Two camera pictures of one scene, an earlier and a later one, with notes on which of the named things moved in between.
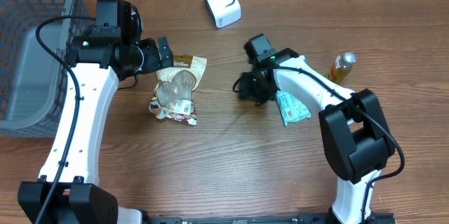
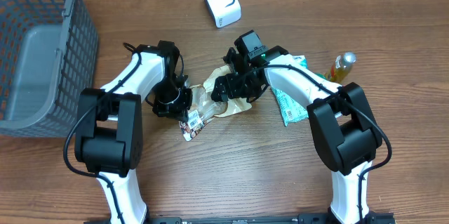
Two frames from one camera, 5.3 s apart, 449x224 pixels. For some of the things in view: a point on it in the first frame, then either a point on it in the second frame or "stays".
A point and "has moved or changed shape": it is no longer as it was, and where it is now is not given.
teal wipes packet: x=290 y=109 stays
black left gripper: x=151 y=62 to x=178 y=109
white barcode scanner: x=222 y=1 stays
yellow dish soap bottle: x=341 y=69 stays
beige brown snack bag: x=173 y=96 has moved or changed shape
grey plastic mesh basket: x=34 y=81 stays
